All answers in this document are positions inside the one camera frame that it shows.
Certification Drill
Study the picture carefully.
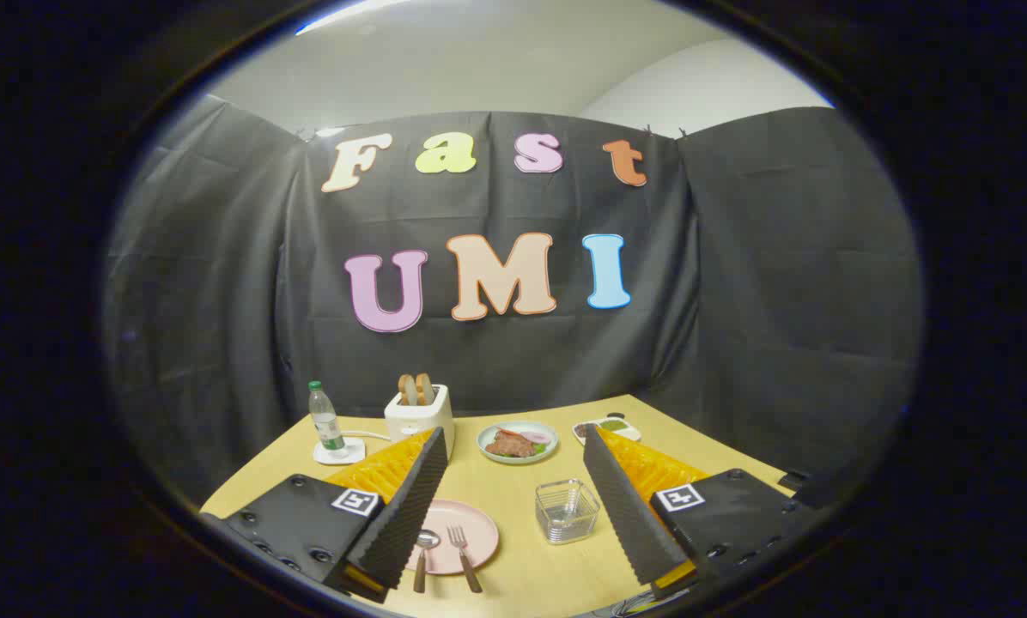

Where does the green plate with food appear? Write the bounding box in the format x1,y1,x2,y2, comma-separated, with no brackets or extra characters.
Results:
477,421,559,465

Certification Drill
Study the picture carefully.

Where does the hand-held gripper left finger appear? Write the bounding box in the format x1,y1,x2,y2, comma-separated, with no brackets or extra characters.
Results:
200,427,449,604

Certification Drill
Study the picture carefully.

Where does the white sauce dish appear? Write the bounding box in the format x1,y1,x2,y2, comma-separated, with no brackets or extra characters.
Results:
573,415,641,445

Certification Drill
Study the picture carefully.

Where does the clear square glass container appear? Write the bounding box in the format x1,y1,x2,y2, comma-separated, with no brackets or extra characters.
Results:
536,479,601,546

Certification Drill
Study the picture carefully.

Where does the pink plate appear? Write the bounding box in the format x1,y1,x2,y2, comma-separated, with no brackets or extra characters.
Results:
404,500,500,576

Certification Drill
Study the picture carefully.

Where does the clear plastic water bottle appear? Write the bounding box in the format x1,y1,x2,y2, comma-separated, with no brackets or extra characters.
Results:
308,381,347,454

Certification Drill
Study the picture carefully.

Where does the white square coaster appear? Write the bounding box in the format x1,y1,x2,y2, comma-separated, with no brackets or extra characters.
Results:
313,437,367,466

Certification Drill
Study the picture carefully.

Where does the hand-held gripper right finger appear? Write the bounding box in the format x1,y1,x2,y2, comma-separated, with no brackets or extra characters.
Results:
582,424,823,600

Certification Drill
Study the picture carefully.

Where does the wooden-handled fork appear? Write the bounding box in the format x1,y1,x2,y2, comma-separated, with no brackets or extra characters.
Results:
447,525,483,594

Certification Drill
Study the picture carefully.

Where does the wooden-handled spoon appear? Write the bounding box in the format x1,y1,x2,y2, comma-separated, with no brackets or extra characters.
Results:
413,530,441,594

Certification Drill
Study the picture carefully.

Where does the black backdrop cloth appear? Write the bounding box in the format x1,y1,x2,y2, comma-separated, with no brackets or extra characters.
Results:
106,94,922,507

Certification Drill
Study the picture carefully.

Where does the white toaster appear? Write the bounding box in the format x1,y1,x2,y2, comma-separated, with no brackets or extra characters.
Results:
384,385,456,463

